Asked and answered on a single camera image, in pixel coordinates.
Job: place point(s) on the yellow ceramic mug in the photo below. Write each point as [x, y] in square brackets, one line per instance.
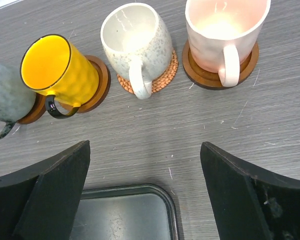
[53, 67]

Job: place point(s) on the grey ceramic mug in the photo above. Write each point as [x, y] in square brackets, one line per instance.
[16, 100]

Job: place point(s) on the cream ceramic mug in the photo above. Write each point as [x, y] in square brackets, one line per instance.
[137, 44]

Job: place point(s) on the brown wooden saucer coaster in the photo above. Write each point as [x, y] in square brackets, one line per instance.
[36, 112]
[103, 85]
[210, 80]

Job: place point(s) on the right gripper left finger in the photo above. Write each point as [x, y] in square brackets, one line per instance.
[40, 201]

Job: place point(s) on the pink ceramic mug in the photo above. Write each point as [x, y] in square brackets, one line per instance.
[222, 33]

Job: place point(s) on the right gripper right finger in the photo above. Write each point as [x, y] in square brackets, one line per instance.
[248, 201]

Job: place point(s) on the woven rattan coaster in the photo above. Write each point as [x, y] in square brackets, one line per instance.
[160, 82]

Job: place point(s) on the black serving tray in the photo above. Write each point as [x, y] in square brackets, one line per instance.
[131, 212]

